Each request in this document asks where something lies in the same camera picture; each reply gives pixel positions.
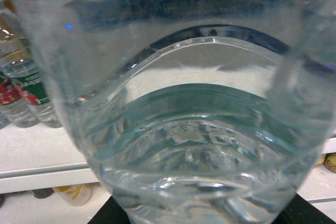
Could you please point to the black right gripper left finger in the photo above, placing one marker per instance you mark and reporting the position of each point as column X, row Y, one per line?
column 110, row 213

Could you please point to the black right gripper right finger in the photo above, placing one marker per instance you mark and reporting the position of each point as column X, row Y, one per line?
column 299, row 211

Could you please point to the water bottle red green label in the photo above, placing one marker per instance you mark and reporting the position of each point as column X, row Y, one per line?
column 13, row 106

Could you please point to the white yellow drink bottle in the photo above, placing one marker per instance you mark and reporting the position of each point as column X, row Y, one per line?
column 75, row 195

